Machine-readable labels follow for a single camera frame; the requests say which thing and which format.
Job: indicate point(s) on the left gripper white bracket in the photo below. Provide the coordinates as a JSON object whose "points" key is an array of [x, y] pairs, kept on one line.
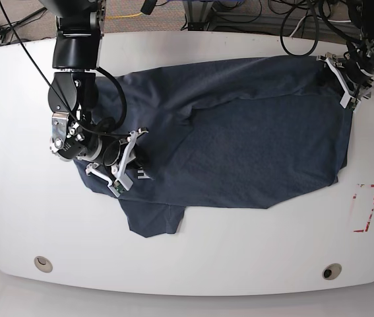
{"points": [[354, 83]]}

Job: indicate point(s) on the red tape rectangle marking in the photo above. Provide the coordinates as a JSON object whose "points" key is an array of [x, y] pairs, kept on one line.
{"points": [[362, 208]]}

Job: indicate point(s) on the dark blue T-shirt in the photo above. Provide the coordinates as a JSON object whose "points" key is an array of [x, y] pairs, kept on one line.
{"points": [[237, 133]]}

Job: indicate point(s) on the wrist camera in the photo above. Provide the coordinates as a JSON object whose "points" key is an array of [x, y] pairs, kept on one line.
{"points": [[349, 102], [118, 187]]}

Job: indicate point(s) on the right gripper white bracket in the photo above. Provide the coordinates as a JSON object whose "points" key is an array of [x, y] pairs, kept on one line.
{"points": [[109, 158]]}

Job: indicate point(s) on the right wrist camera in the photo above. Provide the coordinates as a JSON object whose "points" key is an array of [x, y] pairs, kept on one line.
{"points": [[118, 187]]}

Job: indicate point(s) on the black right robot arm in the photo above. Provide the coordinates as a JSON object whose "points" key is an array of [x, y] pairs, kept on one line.
{"points": [[73, 96]]}

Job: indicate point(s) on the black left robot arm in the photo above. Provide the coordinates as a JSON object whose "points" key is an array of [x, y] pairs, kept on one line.
{"points": [[361, 49]]}

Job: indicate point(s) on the left table grommet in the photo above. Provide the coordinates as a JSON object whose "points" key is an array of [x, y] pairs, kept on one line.
{"points": [[43, 264]]}

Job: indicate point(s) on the table grommet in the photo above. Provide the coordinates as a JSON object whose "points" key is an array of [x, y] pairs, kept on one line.
{"points": [[43, 264], [331, 271]]}

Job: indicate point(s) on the right table grommet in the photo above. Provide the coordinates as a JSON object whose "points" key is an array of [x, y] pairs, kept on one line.
{"points": [[331, 271]]}

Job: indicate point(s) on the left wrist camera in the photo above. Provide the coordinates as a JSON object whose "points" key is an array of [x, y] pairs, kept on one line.
{"points": [[349, 102]]}

